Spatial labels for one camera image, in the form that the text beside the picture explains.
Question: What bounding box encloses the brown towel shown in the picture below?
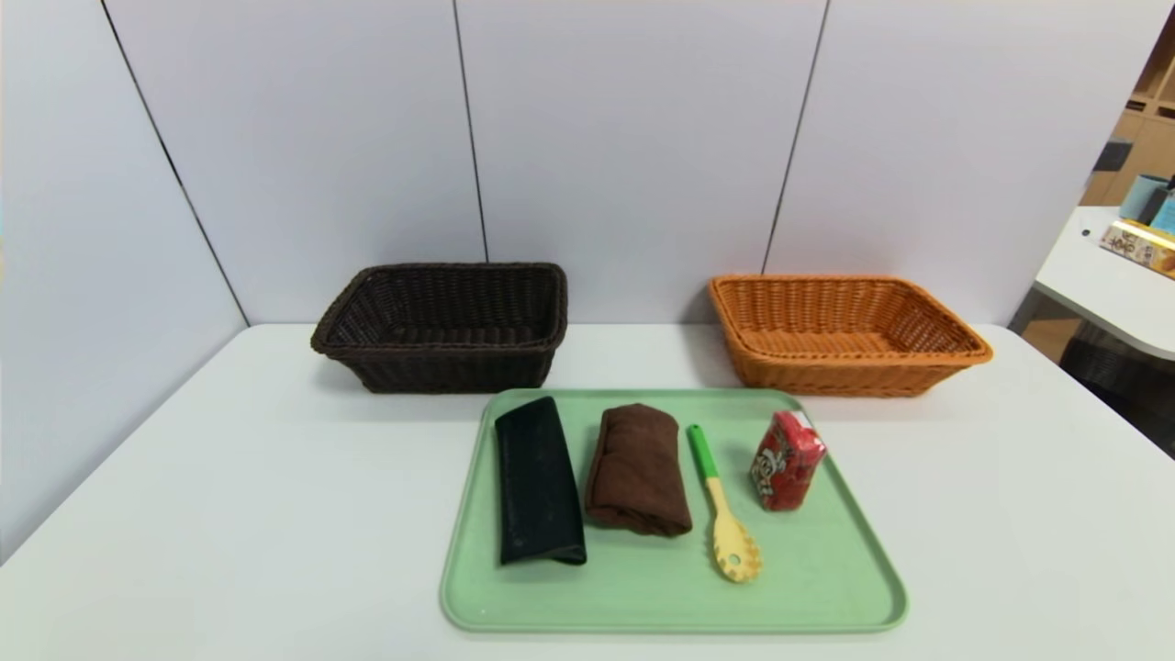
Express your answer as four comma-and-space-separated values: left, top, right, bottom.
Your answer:
585, 403, 693, 538

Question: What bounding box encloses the black pouch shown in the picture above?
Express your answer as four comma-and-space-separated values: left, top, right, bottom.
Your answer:
495, 397, 588, 566

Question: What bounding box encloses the red drink carton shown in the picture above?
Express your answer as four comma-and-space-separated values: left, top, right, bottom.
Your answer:
751, 410, 827, 512

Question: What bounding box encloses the yellow pasta spoon green handle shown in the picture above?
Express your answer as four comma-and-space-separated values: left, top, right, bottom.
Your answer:
688, 423, 763, 584

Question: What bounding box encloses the dark brown wicker basket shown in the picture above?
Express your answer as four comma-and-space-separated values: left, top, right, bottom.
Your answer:
310, 263, 568, 395

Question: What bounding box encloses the orange wicker basket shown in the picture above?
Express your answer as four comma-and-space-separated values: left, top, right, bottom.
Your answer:
708, 274, 994, 398

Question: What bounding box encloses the light green plastic tray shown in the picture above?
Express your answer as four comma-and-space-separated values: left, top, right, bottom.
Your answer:
439, 387, 910, 634

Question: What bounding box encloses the white side table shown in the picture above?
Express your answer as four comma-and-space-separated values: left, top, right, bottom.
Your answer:
1035, 206, 1175, 361

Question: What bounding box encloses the dark woven bin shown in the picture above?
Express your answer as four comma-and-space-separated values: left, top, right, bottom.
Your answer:
1060, 321, 1175, 457

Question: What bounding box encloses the yellow printed box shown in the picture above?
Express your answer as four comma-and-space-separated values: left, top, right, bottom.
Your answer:
1100, 219, 1175, 279

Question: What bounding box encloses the blue cup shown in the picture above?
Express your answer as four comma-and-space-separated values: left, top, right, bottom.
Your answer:
1120, 174, 1170, 222

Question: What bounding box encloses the wooden shelf unit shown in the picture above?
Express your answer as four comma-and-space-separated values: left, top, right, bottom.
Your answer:
1080, 9, 1175, 207

